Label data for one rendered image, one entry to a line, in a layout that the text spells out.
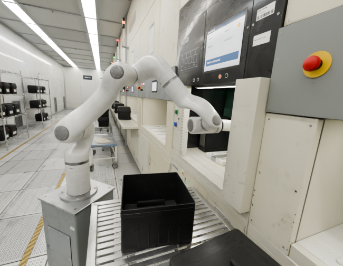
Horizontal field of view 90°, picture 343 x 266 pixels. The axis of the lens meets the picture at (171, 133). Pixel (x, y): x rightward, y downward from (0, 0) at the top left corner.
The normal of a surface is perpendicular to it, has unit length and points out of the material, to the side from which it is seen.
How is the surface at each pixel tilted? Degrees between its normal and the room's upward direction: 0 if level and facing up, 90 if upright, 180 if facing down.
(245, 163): 90
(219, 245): 0
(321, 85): 90
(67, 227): 90
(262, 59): 90
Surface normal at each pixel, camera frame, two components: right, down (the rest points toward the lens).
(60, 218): -0.40, 0.17
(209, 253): 0.05, -0.98
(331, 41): -0.93, 0.03
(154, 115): 0.37, 0.21
